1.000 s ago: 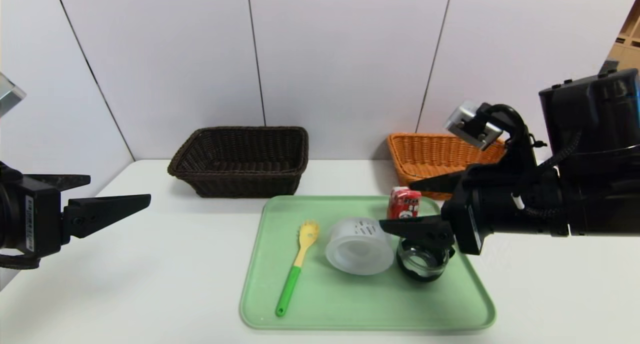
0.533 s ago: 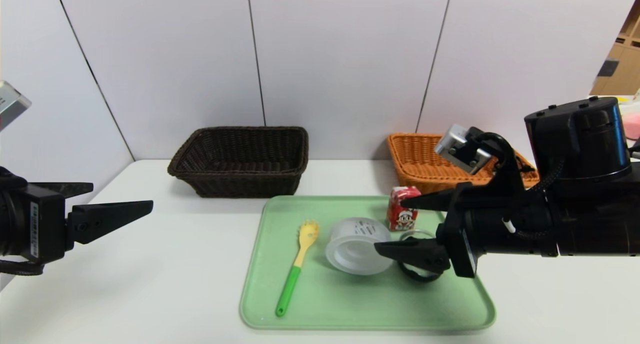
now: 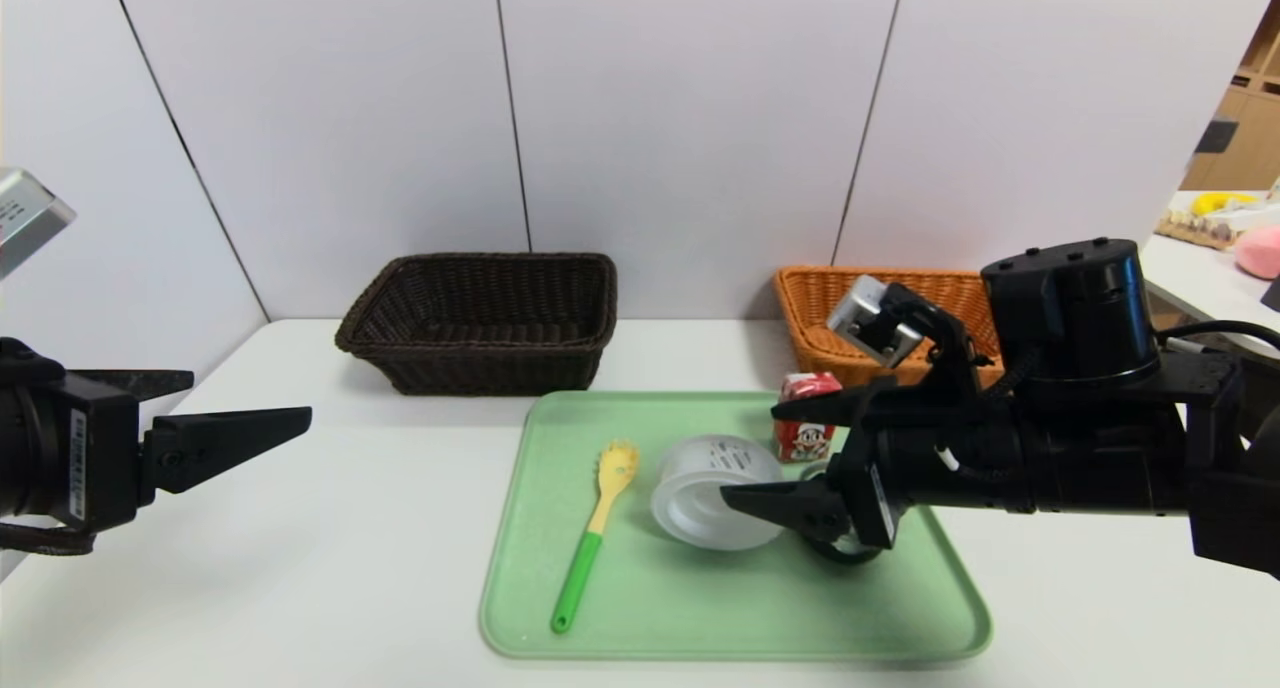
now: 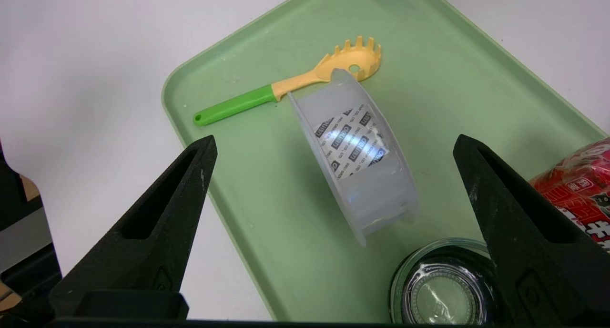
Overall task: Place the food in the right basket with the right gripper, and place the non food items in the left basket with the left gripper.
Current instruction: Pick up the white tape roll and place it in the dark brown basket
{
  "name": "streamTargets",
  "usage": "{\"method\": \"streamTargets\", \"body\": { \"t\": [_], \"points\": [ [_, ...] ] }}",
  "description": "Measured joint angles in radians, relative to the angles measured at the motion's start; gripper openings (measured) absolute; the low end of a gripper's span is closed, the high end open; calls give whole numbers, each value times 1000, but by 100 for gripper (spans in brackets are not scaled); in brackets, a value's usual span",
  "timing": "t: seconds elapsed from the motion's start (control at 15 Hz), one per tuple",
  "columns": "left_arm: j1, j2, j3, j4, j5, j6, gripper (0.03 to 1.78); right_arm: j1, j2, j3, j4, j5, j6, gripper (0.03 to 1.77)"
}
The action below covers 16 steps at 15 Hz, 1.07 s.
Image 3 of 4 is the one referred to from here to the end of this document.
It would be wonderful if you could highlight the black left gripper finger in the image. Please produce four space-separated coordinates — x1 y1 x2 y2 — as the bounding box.
136 405 313 508
69 368 195 399

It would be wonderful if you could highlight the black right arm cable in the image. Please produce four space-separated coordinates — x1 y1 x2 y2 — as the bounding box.
1155 320 1280 354

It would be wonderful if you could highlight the dark brown wicker basket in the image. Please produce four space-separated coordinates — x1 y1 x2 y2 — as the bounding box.
335 253 618 397

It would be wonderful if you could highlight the light green plastic tray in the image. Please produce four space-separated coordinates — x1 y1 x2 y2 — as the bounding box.
478 390 993 662

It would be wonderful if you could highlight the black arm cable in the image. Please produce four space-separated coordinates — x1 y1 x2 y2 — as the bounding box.
1155 320 1280 354
0 523 96 556

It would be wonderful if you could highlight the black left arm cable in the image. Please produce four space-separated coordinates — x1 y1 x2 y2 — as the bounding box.
0 523 96 556

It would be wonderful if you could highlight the yellow banana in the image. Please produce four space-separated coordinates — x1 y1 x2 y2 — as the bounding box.
1190 191 1261 216

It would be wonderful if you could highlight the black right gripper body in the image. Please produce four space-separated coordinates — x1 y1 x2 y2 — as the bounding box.
827 374 1035 550

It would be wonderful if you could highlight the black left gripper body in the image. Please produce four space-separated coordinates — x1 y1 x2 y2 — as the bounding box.
0 372 142 531

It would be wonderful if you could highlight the orange wicker basket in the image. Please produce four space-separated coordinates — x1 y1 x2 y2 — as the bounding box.
773 265 1006 389

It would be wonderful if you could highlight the white background table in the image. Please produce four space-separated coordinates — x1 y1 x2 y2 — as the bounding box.
1140 190 1280 359

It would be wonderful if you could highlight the pink plush toy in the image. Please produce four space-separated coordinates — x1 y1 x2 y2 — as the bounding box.
1235 225 1280 279

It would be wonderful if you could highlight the white translucent plastic container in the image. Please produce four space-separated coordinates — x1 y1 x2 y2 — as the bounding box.
650 433 786 552

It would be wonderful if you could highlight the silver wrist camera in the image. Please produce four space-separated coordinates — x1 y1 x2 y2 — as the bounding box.
826 275 926 369
0 168 77 281

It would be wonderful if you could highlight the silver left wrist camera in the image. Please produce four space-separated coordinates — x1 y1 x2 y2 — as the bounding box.
0 168 77 281

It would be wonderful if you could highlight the yellow green pasta fork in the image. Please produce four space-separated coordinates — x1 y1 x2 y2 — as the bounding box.
550 440 639 635

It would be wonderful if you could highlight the wooden board with items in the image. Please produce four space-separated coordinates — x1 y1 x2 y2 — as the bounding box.
1155 208 1241 251

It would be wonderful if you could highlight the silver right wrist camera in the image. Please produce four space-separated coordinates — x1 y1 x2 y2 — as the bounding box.
826 275 926 369

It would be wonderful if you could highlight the wooden shelf unit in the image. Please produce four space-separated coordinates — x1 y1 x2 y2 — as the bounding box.
1180 0 1280 191

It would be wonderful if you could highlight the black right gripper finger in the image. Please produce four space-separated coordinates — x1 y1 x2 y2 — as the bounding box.
720 475 852 541
770 385 875 427

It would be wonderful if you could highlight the red snack box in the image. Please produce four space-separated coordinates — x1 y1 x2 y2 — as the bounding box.
775 372 843 463

